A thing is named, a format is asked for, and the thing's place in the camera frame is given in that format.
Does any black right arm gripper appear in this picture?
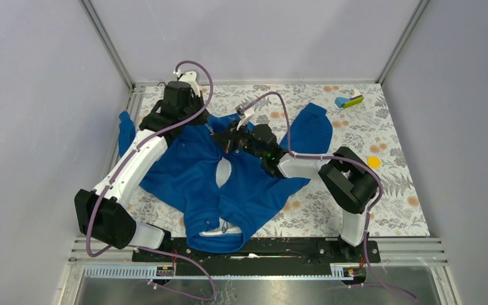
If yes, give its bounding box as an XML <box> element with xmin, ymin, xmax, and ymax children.
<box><xmin>211</xmin><ymin>119</ymin><xmax>266</xmax><ymax>161</ymax></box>

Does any blue zip jacket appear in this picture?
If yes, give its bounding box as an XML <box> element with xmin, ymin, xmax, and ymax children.
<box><xmin>140</xmin><ymin>115</ymin><xmax>308</xmax><ymax>254</ymax></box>

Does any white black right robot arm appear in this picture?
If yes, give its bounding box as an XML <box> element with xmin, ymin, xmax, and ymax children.
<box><xmin>212</xmin><ymin>121</ymin><xmax>380</xmax><ymax>262</ymax></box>

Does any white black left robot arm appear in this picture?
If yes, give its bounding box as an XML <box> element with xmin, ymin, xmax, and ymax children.
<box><xmin>74</xmin><ymin>77</ymin><xmax>209</xmax><ymax>261</ymax></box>

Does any blue yellow toy block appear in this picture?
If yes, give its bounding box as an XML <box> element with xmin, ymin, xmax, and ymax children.
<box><xmin>335</xmin><ymin>94</ymin><xmax>364</xmax><ymax>109</ymax></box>

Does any floral patterned table mat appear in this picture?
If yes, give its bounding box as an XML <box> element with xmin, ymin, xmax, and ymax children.
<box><xmin>109</xmin><ymin>83</ymin><xmax>431</xmax><ymax>239</ymax></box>

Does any yellow round disc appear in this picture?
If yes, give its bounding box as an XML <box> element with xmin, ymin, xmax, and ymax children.
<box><xmin>367</xmin><ymin>156</ymin><xmax>382</xmax><ymax>168</ymax></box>

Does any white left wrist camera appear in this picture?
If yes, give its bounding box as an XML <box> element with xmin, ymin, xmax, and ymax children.
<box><xmin>178</xmin><ymin>71</ymin><xmax>202</xmax><ymax>96</ymax></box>

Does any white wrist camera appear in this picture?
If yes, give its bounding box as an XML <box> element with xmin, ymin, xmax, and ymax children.
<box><xmin>236</xmin><ymin>105</ymin><xmax>255</xmax><ymax>130</ymax></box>
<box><xmin>178</xmin><ymin>71</ymin><xmax>202</xmax><ymax>96</ymax></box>

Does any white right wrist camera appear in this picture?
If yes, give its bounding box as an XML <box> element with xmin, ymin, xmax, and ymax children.
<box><xmin>236</xmin><ymin>105</ymin><xmax>255</xmax><ymax>130</ymax></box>

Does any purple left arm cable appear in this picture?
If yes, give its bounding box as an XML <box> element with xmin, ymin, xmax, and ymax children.
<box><xmin>85</xmin><ymin>60</ymin><xmax>219</xmax><ymax>302</ymax></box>

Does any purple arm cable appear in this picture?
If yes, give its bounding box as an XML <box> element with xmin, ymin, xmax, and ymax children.
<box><xmin>85</xmin><ymin>60</ymin><xmax>219</xmax><ymax>302</ymax></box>
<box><xmin>236</xmin><ymin>91</ymin><xmax>419</xmax><ymax>302</ymax></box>

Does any aluminium left frame post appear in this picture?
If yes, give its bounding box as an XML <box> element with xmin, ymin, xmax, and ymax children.
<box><xmin>79</xmin><ymin>0</ymin><xmax>135</xmax><ymax>91</ymax></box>

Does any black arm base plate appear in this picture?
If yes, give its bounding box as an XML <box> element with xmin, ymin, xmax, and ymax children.
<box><xmin>132</xmin><ymin>237</ymin><xmax>381</xmax><ymax>275</ymax></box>

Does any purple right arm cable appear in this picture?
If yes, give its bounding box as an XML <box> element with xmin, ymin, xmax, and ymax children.
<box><xmin>236</xmin><ymin>91</ymin><xmax>419</xmax><ymax>302</ymax></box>

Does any slotted aluminium cable rail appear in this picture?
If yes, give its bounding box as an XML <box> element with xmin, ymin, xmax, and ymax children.
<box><xmin>83</xmin><ymin>264</ymin><xmax>356</xmax><ymax>282</ymax></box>

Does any aluminium frame corner post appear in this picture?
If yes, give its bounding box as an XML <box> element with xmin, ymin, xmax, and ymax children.
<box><xmin>375</xmin><ymin>0</ymin><xmax>431</xmax><ymax>85</ymax></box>

